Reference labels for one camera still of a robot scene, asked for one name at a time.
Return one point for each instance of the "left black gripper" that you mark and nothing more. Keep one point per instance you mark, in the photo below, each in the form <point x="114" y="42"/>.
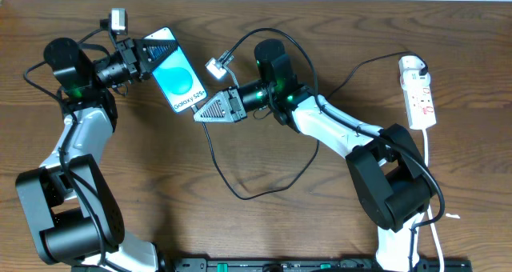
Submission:
<point x="132" y="57"/>

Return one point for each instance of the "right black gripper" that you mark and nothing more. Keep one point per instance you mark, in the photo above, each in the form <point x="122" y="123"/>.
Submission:
<point x="234" y="104"/>

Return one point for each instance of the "blue Galaxy smartphone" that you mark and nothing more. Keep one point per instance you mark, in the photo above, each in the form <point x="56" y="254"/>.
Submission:
<point x="176" y="77"/>

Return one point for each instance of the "white power strip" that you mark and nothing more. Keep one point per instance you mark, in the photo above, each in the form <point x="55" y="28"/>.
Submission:
<point x="415" y="82"/>

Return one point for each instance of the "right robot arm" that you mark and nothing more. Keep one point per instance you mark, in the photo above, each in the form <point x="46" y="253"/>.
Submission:
<point x="391" y="179"/>

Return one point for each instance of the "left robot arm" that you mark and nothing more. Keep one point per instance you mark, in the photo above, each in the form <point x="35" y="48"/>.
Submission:
<point x="71" y="213"/>

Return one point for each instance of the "small white paper scrap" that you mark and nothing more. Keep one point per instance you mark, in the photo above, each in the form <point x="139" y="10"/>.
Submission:
<point x="455" y="216"/>

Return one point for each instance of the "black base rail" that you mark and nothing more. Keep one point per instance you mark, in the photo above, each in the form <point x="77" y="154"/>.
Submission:
<point x="274" y="265"/>

